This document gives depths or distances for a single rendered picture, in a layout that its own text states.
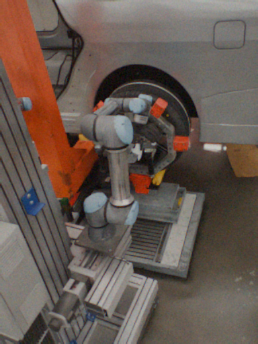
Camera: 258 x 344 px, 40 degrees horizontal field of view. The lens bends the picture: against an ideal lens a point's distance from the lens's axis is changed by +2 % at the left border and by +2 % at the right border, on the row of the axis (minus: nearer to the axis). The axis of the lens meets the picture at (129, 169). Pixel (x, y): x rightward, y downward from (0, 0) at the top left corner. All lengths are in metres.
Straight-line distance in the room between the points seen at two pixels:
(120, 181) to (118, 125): 0.27
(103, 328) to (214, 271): 0.89
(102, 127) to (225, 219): 1.79
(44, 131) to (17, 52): 0.48
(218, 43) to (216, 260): 1.49
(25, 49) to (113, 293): 1.33
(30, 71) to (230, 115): 1.26
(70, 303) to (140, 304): 0.67
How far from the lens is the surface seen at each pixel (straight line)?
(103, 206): 1.68
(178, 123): 2.34
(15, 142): 1.42
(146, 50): 2.34
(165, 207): 2.80
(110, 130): 1.46
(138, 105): 1.82
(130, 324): 2.23
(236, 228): 2.96
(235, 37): 2.22
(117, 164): 1.54
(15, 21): 2.05
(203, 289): 2.60
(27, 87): 2.17
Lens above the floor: 2.15
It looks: 37 degrees down
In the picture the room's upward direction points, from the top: 10 degrees counter-clockwise
